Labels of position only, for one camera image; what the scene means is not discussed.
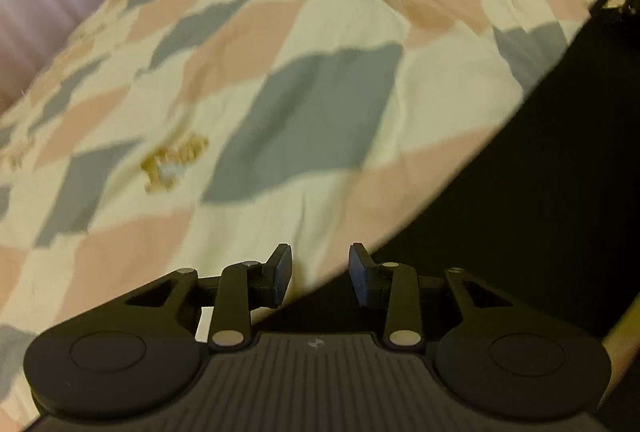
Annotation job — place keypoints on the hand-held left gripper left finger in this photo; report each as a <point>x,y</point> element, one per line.
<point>281,272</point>

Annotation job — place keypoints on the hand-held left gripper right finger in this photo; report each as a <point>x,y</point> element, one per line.
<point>358,273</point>

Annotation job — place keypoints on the black garment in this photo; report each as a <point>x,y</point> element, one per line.
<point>530,182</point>

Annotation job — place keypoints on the checkered bear print blanket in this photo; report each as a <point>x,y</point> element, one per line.
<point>300,77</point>

